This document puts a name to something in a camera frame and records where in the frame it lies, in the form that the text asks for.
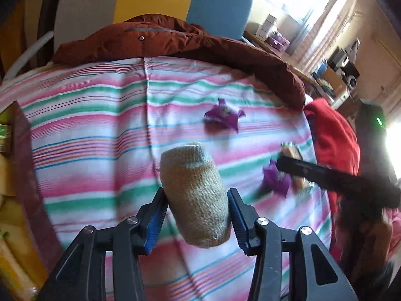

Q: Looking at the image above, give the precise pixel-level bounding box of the cardboard box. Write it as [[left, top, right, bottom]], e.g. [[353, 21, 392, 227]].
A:
[[323, 67, 347, 96]]

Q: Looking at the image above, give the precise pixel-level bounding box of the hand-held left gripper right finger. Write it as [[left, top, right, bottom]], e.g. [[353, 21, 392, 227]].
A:
[[227, 188, 358, 301]]

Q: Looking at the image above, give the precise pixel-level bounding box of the green packet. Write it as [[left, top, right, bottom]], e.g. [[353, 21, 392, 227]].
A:
[[0, 124, 15, 154]]

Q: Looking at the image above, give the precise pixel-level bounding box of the gold tin box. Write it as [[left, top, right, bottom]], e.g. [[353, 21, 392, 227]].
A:
[[0, 100, 60, 301]]

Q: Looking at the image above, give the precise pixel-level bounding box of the black silver speaker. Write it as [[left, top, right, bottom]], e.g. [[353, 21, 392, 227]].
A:
[[340, 63, 361, 90]]

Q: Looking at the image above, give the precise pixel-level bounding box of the light striped curtain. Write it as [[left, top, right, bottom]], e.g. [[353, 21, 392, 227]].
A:
[[294, 0, 373, 72]]

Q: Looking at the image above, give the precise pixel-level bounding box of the white box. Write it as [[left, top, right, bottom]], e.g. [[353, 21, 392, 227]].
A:
[[255, 16, 278, 38]]

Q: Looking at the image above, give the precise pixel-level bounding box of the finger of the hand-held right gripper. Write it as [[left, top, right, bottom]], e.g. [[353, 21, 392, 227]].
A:
[[276, 156, 401, 209]]

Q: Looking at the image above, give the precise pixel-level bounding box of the rust brown jacket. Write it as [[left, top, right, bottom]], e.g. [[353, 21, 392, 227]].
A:
[[53, 14, 306, 110]]

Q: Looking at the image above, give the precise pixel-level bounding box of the yellow packet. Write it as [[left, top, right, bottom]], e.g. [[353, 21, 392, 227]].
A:
[[0, 232, 40, 300]]

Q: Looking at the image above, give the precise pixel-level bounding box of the black rolled mat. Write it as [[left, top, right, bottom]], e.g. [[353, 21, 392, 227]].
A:
[[38, 0, 72, 63]]

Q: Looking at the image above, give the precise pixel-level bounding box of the wooden wardrobe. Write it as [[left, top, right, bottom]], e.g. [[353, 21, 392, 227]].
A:
[[0, 0, 29, 76]]

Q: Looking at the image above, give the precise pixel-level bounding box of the grey yellow blue headboard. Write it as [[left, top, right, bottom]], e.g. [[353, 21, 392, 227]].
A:
[[52, 0, 254, 54]]

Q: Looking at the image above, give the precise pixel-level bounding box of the purple sock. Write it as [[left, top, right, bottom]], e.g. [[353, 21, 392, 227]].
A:
[[204, 98, 245, 132], [258, 160, 293, 199]]

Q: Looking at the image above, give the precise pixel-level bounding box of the tan snack packet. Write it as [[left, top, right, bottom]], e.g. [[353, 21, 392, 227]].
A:
[[280, 142, 315, 195]]

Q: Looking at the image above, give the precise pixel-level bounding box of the beige sock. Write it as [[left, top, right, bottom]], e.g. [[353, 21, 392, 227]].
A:
[[160, 142, 233, 249]]

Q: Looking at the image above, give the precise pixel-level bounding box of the purple box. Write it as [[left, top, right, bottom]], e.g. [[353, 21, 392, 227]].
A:
[[266, 33, 290, 49]]

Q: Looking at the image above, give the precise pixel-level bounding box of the person's right forearm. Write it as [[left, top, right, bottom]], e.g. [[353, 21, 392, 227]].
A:
[[341, 210, 397, 284]]

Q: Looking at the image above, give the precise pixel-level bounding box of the wooden desk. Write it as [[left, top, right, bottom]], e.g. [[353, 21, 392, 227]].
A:
[[244, 30, 351, 107]]

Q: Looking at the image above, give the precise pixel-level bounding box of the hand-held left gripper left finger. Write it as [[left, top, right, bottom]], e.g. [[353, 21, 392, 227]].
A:
[[39, 187, 170, 301]]

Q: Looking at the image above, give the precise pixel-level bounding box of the red cloth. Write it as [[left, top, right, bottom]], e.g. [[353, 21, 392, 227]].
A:
[[304, 98, 361, 214]]

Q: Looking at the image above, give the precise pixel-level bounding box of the grey chair armrest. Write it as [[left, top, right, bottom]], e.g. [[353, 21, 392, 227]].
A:
[[5, 31, 54, 80]]

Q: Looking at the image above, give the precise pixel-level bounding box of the striped bed sheet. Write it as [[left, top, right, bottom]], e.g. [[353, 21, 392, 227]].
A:
[[0, 56, 333, 301]]

